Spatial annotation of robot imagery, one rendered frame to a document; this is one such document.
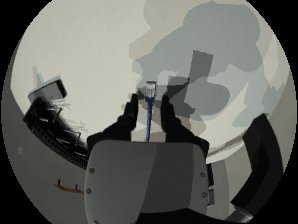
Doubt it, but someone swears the white ethernet plug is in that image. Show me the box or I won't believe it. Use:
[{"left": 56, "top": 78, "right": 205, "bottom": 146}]
[{"left": 145, "top": 81, "right": 155, "bottom": 102}]

